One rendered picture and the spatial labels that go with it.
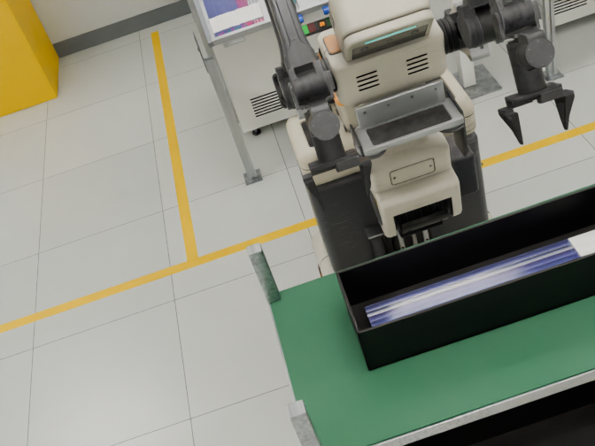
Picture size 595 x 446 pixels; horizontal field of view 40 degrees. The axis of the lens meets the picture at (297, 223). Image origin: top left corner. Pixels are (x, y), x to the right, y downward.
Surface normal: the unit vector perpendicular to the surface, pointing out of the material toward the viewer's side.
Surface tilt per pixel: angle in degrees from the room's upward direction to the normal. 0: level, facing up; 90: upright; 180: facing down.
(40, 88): 90
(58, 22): 90
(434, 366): 0
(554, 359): 0
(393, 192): 8
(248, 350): 0
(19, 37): 90
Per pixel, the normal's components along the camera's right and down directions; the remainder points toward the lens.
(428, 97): 0.20, 0.61
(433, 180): -0.22, -0.63
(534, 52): 0.07, 0.22
